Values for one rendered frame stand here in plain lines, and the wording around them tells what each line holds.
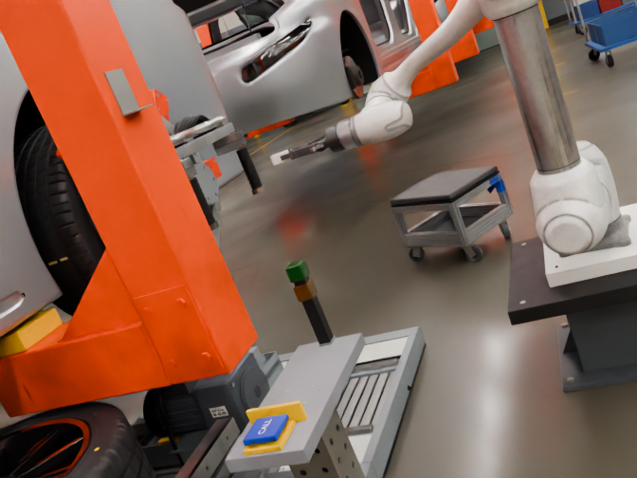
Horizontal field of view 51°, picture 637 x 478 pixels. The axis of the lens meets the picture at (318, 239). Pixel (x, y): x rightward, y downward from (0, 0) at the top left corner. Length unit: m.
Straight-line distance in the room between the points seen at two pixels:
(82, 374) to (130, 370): 0.14
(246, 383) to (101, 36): 0.92
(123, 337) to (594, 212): 1.09
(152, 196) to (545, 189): 0.89
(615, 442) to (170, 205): 1.16
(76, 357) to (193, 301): 0.37
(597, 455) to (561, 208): 0.58
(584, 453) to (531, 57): 0.92
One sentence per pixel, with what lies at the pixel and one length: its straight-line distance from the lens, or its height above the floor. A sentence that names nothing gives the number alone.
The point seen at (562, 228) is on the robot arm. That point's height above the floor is 0.51.
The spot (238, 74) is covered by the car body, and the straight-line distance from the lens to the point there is 4.45.
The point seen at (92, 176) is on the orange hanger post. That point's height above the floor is 1.01.
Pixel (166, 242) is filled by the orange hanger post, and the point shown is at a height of 0.84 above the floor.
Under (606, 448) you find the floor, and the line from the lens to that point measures 1.76.
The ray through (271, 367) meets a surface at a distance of 2.40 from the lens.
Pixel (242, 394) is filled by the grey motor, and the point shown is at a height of 0.35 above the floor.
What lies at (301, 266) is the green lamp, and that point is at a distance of 1.51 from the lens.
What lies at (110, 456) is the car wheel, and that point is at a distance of 1.46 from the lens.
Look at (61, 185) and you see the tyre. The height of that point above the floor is 1.00.
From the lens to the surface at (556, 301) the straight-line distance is 1.78.
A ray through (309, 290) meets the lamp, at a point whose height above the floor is 0.59.
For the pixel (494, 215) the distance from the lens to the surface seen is 3.11.
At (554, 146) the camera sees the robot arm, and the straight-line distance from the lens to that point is 1.63.
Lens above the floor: 1.06
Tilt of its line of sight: 14 degrees down
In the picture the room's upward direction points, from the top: 22 degrees counter-clockwise
